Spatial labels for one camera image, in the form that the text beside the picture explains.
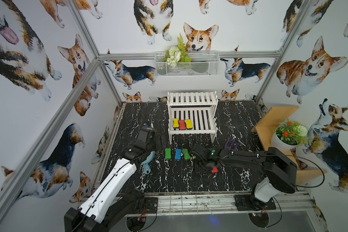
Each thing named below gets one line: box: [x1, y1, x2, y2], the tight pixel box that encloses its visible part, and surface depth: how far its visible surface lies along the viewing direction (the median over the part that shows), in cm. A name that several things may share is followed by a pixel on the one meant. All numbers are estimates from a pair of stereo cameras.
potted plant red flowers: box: [270, 118, 310, 152], surface depth 78 cm
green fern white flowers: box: [162, 32, 191, 68], surface depth 82 cm
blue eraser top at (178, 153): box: [174, 148, 182, 160], surface depth 93 cm
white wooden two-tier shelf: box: [167, 90, 219, 145], surface depth 92 cm
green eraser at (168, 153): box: [164, 147, 172, 160], surface depth 92 cm
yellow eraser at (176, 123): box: [173, 118, 180, 128], surface depth 92 cm
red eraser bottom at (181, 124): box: [178, 119, 186, 131], surface depth 90 cm
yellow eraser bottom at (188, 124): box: [184, 118, 193, 131], surface depth 92 cm
